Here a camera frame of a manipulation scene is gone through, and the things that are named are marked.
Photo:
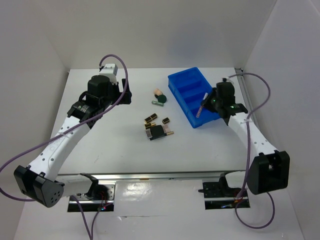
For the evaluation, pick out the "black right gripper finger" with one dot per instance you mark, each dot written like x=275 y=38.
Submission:
x=209 y=105
x=213 y=94

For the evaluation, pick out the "beige makeup sponge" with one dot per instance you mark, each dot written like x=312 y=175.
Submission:
x=157 y=92

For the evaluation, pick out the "aluminium front rail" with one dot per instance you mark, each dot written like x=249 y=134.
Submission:
x=105 y=178

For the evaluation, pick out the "blue divided plastic tray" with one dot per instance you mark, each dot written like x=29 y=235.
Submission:
x=189 y=87

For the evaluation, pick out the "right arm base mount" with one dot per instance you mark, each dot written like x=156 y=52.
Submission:
x=219 y=196

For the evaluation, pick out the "black gold lipstick cap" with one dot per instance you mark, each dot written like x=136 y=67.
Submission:
x=166 y=120

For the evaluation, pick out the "pink makeup pencil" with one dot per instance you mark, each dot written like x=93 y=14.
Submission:
x=201 y=107

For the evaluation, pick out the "clear eyeshadow palette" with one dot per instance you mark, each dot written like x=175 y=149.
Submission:
x=166 y=128

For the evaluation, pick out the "dark green round puff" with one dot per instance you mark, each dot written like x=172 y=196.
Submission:
x=162 y=98

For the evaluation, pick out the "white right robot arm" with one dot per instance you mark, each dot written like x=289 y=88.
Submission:
x=267 y=169

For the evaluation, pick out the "long black gold lipstick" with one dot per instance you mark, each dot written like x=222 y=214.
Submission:
x=152 y=117

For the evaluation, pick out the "open black gold lipstick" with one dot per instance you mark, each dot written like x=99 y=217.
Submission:
x=149 y=125

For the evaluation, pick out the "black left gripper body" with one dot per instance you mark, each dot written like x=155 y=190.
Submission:
x=111 y=98

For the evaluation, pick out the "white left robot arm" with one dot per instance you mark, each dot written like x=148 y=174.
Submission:
x=39 y=180

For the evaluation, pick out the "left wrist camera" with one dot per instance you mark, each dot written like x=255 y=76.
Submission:
x=110 y=70

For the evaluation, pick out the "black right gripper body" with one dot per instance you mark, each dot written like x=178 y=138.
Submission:
x=216 y=103

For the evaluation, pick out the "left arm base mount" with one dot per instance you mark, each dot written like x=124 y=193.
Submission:
x=104 y=201

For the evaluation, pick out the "black square compact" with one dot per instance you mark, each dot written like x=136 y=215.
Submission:
x=157 y=132

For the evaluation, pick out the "green lip balm tube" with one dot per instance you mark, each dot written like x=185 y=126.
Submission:
x=156 y=103

